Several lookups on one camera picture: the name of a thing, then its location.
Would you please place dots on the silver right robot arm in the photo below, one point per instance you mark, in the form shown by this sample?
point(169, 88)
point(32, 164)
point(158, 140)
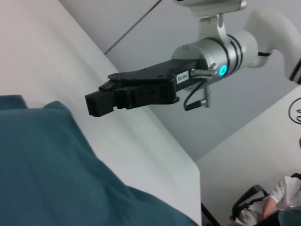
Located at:
point(235, 51)

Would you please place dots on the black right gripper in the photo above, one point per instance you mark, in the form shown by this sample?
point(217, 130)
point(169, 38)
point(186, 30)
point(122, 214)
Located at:
point(160, 70)

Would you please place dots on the black office chair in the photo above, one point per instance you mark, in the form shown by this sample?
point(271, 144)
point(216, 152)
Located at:
point(249, 193)

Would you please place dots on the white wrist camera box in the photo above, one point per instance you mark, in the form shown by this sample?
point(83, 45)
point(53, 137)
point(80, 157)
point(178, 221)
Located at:
point(211, 4)

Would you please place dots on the teal T-shirt with FREE print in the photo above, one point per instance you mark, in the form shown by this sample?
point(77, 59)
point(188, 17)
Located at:
point(47, 164)

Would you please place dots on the person in white shirt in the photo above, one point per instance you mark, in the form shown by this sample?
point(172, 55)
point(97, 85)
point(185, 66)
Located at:
point(287, 190)

